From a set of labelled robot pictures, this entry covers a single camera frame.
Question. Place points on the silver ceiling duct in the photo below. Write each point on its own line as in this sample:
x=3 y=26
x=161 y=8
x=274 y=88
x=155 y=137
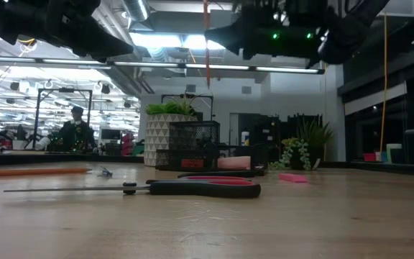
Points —
x=137 y=9

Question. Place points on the black metal table frame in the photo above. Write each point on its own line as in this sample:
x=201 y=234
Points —
x=49 y=159

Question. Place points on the tall black rig frame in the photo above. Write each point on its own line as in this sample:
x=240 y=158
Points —
x=65 y=90

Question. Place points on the trailing succulent in dark pot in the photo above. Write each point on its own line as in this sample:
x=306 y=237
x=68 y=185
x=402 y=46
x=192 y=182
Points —
x=300 y=151

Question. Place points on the black mesh desk organizer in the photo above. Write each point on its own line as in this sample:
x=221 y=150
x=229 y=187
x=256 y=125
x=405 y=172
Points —
x=192 y=136

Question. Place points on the person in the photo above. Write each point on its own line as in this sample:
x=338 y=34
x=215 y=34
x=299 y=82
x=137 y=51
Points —
x=75 y=135

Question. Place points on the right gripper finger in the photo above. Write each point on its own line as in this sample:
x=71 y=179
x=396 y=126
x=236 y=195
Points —
x=241 y=45
x=232 y=28

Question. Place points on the succulent in white patterned pot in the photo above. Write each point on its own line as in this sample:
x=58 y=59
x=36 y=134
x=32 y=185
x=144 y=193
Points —
x=158 y=136

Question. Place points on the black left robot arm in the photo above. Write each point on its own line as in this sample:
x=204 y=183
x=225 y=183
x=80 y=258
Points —
x=9 y=18

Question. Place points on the small black monitor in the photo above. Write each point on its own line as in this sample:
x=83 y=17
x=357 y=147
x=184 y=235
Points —
x=110 y=134

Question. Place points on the long LED light bar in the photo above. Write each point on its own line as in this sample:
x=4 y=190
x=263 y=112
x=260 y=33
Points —
x=228 y=67

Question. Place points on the small red box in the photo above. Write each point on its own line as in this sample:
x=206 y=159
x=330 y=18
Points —
x=369 y=157

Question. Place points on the black shelving unit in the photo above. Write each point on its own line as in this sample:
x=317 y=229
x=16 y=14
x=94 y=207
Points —
x=264 y=133

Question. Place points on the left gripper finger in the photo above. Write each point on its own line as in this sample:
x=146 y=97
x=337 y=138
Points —
x=106 y=39
x=97 y=53

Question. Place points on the pink fabric object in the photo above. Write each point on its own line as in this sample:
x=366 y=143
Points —
x=127 y=144

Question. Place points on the pink sticky note pad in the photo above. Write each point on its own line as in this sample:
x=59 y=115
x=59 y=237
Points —
x=234 y=163

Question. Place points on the green and white container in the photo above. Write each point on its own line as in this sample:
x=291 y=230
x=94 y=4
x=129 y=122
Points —
x=394 y=153

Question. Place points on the small blue box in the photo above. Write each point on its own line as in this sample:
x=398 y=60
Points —
x=384 y=157

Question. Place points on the white wipes canister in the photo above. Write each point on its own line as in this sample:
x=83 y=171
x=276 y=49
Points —
x=245 y=138

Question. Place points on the small black binder clip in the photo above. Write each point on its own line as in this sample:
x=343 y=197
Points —
x=105 y=173

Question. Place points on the long pink eraser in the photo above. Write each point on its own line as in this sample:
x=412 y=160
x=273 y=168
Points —
x=293 y=177

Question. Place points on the black and red scissors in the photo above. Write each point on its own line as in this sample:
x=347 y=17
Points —
x=207 y=188

